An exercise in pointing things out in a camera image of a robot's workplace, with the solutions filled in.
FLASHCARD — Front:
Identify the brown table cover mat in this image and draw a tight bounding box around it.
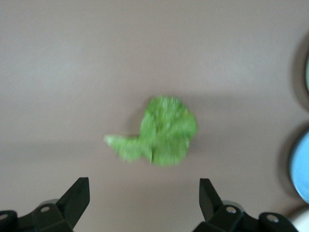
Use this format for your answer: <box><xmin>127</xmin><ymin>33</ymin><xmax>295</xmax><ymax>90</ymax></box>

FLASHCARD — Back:
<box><xmin>0</xmin><ymin>0</ymin><xmax>309</xmax><ymax>232</ymax></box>

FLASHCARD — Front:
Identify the green lettuce leaf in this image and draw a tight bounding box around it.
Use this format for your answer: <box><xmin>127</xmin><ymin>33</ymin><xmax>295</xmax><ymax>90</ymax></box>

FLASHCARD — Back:
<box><xmin>103</xmin><ymin>96</ymin><xmax>199</xmax><ymax>167</ymax></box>

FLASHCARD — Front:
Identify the beige round plate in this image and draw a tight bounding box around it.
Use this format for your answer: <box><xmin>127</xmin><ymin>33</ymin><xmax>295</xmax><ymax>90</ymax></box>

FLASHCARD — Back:
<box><xmin>293</xmin><ymin>209</ymin><xmax>309</xmax><ymax>232</ymax></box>

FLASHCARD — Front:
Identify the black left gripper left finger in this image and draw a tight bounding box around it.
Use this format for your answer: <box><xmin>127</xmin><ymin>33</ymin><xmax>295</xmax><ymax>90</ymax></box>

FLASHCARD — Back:
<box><xmin>0</xmin><ymin>177</ymin><xmax>90</xmax><ymax>232</ymax></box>

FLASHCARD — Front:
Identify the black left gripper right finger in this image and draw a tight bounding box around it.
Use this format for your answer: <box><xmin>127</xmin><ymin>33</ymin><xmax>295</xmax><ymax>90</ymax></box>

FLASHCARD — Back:
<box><xmin>193</xmin><ymin>178</ymin><xmax>299</xmax><ymax>232</ymax></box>

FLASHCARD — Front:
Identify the blue round plate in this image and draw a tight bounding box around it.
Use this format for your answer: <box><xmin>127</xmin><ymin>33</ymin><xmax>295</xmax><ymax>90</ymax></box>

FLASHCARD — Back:
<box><xmin>291</xmin><ymin>131</ymin><xmax>309</xmax><ymax>203</ymax></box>

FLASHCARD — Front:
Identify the pale green round plate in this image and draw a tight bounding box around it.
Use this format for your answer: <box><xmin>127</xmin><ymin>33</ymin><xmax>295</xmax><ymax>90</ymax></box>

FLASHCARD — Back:
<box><xmin>304</xmin><ymin>52</ymin><xmax>309</xmax><ymax>95</ymax></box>

